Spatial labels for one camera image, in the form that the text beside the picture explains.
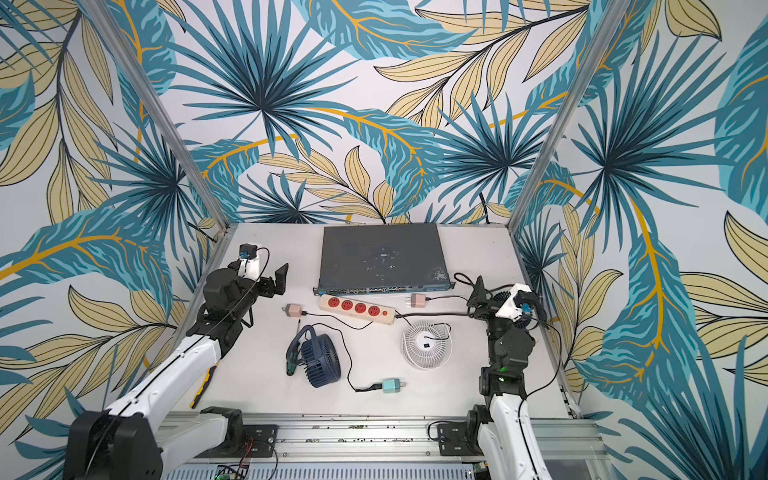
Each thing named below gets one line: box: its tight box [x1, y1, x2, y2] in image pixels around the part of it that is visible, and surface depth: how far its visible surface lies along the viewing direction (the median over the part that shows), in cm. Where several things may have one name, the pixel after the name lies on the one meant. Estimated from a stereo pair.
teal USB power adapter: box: [382, 378, 406, 393], surface depth 81 cm
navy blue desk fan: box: [286, 324, 342, 388], surface depth 77 cm
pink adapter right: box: [410, 293, 426, 308], surface depth 99 cm
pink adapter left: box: [281, 303, 303, 318], surface depth 95 cm
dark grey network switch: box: [313, 223, 455, 296], surface depth 106 cm
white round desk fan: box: [401, 320, 453, 370], surface depth 87 cm
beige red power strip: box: [318, 294, 397, 325], surface depth 97 cm
